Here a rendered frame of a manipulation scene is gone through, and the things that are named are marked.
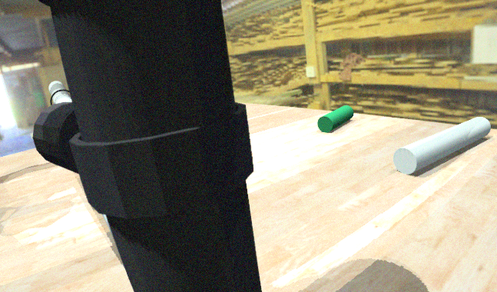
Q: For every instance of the green cylinder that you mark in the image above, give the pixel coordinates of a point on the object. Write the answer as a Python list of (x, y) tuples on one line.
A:
[(335, 118)]

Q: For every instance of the black cylindrical post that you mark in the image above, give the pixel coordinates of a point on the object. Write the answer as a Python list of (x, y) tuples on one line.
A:
[(140, 68)]

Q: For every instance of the black metal band clamp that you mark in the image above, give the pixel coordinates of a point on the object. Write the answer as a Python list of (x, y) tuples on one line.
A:
[(153, 176)]

